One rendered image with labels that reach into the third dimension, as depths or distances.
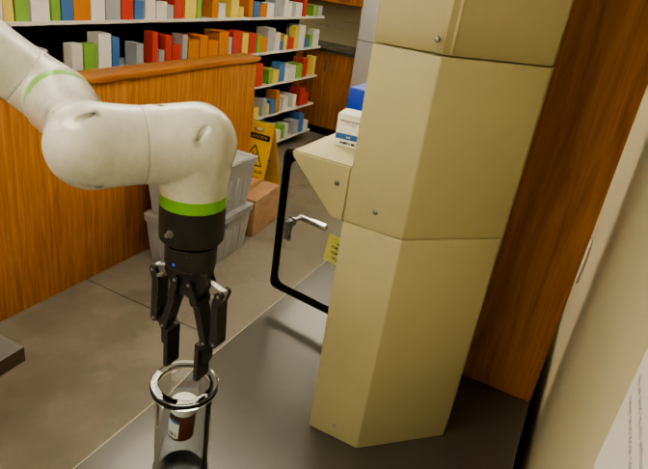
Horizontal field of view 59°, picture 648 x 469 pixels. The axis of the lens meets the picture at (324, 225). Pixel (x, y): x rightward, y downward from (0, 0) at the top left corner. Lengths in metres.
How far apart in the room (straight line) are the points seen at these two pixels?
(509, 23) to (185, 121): 0.49
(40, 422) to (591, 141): 2.24
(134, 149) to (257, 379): 0.76
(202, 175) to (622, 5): 0.82
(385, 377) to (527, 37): 0.64
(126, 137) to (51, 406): 2.10
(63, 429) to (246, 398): 1.42
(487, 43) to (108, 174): 0.56
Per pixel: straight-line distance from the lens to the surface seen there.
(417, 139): 0.90
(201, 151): 0.73
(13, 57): 1.12
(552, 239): 1.30
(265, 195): 4.06
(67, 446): 2.55
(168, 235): 0.79
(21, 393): 2.81
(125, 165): 0.72
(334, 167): 0.97
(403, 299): 1.02
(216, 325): 0.86
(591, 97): 1.22
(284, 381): 1.34
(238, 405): 1.28
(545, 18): 0.96
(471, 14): 0.89
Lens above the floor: 1.81
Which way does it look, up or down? 25 degrees down
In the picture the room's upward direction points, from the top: 9 degrees clockwise
